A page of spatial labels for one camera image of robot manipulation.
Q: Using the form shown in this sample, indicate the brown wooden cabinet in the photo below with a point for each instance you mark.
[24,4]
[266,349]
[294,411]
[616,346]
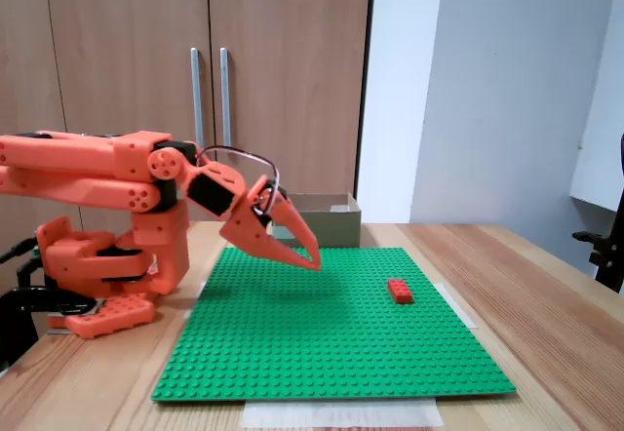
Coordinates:
[122,36]

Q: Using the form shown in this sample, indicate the green lego baseplate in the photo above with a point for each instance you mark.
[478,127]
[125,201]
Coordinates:
[317,348]

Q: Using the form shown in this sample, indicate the red lego block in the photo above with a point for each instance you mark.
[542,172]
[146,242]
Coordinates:
[401,292]

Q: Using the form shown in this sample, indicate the wide masking tape strip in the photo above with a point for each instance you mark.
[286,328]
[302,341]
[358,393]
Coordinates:
[341,414]

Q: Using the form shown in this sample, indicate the black stand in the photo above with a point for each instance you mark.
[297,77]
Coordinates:
[607,260]

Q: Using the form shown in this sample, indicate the open cardboard box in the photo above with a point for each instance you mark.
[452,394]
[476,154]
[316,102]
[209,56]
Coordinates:
[336,231]

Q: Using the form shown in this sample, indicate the black table clamp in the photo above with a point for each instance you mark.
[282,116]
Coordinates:
[19,326]

